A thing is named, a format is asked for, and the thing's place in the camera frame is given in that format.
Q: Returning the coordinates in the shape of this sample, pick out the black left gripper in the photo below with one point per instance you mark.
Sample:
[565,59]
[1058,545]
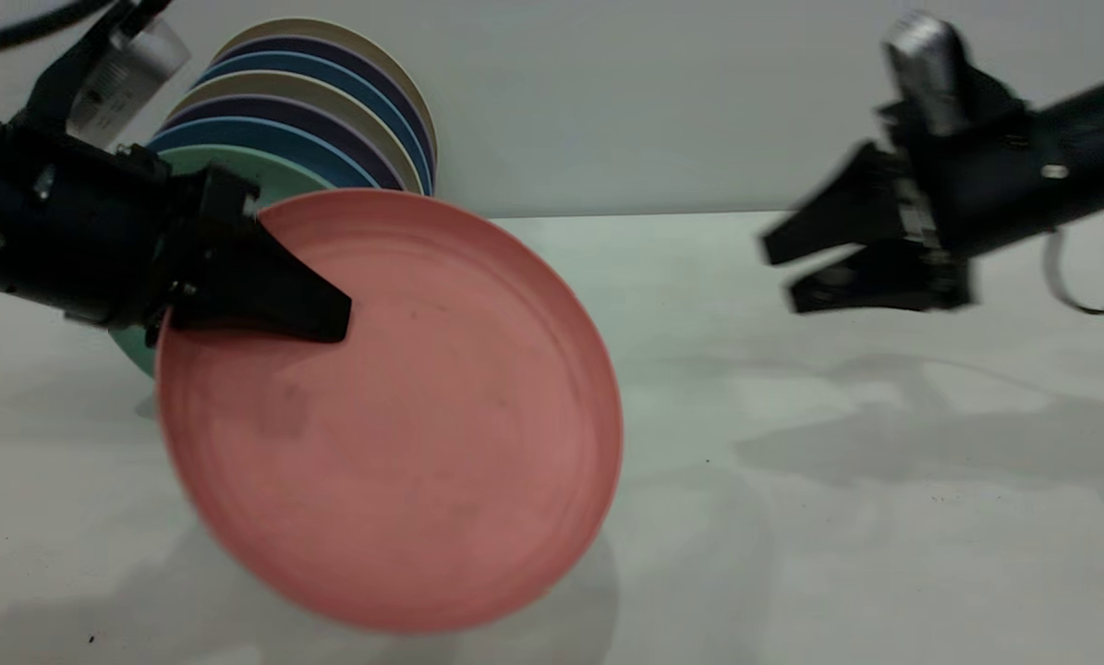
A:
[99,231]

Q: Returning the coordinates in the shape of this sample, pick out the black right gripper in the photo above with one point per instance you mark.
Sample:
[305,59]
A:
[995,194]

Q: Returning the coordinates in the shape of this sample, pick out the pink plastic plate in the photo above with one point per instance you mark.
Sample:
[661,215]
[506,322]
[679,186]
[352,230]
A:
[404,425]

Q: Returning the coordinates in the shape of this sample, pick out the green plastic plate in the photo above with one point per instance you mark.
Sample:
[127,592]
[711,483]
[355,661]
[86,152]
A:
[274,175]

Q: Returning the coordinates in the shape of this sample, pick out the blue plastic plate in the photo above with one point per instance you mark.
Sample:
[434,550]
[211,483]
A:
[284,139]
[367,88]

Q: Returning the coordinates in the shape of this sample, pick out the dark purple plastic plate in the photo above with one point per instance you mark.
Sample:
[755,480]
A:
[376,69]
[330,125]

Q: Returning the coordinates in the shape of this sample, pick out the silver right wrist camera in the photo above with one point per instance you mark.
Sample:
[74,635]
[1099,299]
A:
[926,65]

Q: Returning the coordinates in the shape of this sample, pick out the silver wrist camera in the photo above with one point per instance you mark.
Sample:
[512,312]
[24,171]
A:
[926,65]
[131,74]

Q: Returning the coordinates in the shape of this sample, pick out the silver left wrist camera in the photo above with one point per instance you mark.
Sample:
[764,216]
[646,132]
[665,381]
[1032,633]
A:
[131,74]

